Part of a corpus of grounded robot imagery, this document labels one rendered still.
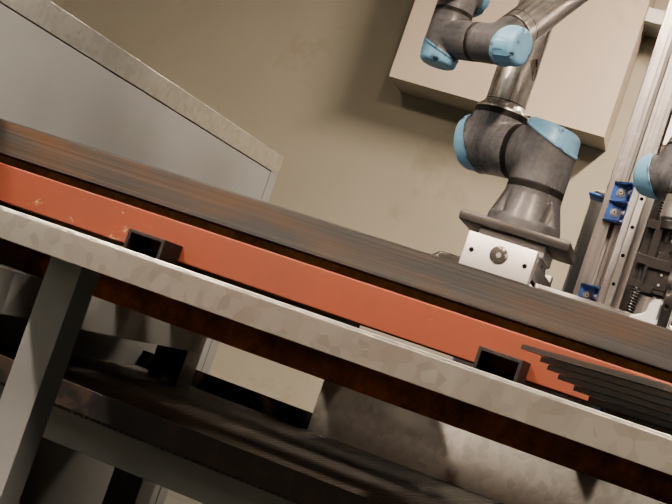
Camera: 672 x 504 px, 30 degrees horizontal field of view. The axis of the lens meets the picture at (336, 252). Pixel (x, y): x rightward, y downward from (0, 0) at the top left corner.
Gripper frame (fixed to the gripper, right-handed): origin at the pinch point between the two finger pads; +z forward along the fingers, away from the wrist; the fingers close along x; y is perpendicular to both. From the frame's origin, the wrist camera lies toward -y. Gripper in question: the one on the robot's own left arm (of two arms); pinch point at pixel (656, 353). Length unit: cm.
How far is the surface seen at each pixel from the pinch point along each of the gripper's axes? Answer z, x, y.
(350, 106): -85, -335, 189
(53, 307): 19, 83, 54
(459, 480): 30.3, -16.2, 26.0
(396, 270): 3, 62, 26
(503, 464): 25.1, -16.3, 19.7
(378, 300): 7, 62, 26
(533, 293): 1, 62, 10
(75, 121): -5, 32, 91
